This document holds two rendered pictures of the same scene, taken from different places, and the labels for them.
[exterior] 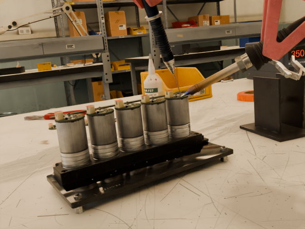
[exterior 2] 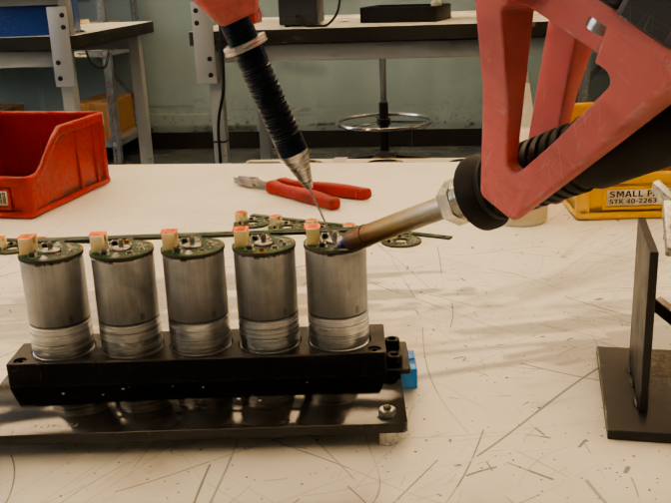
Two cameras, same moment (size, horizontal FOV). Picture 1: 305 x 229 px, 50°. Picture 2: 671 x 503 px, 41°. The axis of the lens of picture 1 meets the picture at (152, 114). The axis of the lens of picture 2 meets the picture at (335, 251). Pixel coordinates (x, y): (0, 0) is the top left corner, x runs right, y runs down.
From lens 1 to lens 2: 22 cm
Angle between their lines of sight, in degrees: 31
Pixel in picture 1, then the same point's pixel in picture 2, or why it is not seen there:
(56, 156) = not seen: hidden behind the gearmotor
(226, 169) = (347, 469)
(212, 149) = (369, 403)
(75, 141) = (42, 305)
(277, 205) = not seen: outside the picture
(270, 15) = (486, 90)
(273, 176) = not seen: outside the picture
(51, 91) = (533, 70)
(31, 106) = (476, 104)
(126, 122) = (172, 286)
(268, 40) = (486, 158)
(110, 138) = (125, 314)
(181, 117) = (328, 300)
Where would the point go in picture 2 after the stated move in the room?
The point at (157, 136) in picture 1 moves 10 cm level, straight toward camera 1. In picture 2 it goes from (252, 333) to (54, 448)
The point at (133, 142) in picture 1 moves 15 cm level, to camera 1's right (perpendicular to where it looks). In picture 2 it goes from (185, 335) to (560, 418)
